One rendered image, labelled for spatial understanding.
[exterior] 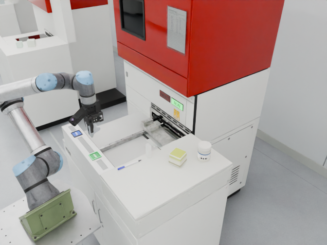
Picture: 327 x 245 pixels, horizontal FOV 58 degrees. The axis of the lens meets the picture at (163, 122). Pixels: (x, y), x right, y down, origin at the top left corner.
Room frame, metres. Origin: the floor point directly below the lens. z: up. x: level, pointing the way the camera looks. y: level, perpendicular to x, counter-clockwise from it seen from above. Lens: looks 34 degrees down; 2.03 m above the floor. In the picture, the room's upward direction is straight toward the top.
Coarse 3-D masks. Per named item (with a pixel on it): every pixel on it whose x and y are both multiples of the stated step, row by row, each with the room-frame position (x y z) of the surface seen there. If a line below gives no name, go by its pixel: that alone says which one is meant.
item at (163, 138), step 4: (144, 128) 1.66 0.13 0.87; (160, 128) 1.64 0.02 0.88; (148, 132) 1.62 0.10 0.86; (152, 132) 1.60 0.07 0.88; (156, 132) 1.60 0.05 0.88; (160, 132) 1.60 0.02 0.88; (164, 132) 1.60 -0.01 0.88; (152, 136) 1.58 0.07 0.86; (156, 136) 1.55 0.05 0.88; (160, 136) 1.55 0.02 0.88; (164, 136) 1.55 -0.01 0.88; (168, 136) 1.55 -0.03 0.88; (160, 140) 1.51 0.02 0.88; (164, 140) 1.51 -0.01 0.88; (168, 140) 1.51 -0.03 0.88; (172, 140) 1.51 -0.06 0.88; (164, 144) 1.47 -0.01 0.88
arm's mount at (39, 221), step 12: (60, 192) 0.97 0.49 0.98; (48, 204) 0.89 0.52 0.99; (60, 204) 0.93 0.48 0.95; (72, 204) 0.97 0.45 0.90; (24, 216) 0.82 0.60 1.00; (36, 216) 0.85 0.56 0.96; (48, 216) 0.88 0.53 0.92; (60, 216) 0.92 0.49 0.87; (72, 216) 0.96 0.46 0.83; (36, 228) 0.84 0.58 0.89; (48, 228) 0.87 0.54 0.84; (36, 240) 0.82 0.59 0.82
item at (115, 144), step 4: (140, 132) 1.64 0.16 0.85; (144, 132) 1.65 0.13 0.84; (128, 136) 1.59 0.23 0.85; (132, 136) 1.60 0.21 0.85; (136, 136) 1.61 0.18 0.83; (140, 136) 1.63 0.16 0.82; (116, 140) 1.55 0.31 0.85; (120, 140) 1.55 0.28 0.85; (124, 140) 1.56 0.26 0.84; (128, 140) 1.58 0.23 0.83; (108, 144) 1.50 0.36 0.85; (112, 144) 1.51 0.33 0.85; (116, 144) 1.52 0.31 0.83; (120, 144) 1.54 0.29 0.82; (100, 148) 1.46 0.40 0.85; (104, 148) 1.47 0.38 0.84; (108, 148) 1.49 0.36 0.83
